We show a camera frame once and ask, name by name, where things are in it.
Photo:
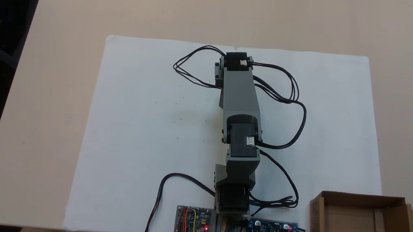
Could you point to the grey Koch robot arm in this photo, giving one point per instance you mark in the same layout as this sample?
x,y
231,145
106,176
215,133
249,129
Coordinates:
x,y
240,96

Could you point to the white paper sheet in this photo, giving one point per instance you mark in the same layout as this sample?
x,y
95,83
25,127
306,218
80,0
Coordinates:
x,y
146,125

